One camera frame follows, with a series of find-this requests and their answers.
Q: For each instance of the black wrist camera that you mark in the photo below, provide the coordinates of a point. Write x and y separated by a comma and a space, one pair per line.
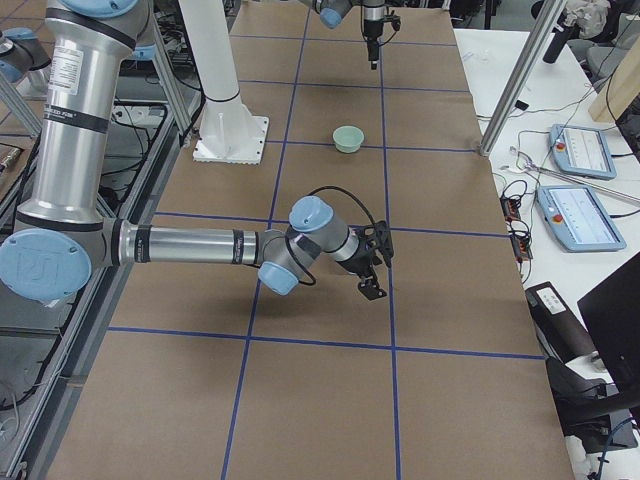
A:
379, 244
394, 20

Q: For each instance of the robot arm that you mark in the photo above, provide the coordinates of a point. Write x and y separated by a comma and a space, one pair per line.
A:
374, 15
60, 238

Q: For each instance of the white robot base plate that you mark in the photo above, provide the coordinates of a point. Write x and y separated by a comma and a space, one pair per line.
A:
221, 141

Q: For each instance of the black monitor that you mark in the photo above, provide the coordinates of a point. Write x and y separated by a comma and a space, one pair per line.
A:
611, 314

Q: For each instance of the aluminium frame post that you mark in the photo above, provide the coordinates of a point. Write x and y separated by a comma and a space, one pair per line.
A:
533, 46

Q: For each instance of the green ceramic bowl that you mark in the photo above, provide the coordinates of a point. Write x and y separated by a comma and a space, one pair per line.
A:
348, 139

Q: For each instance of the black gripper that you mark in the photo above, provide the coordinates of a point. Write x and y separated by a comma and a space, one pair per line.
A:
371, 29
359, 262

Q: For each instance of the grey teach pendant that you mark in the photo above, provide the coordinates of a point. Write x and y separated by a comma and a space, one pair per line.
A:
578, 220
582, 152

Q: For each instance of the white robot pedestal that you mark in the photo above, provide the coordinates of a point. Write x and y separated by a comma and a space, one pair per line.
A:
207, 31

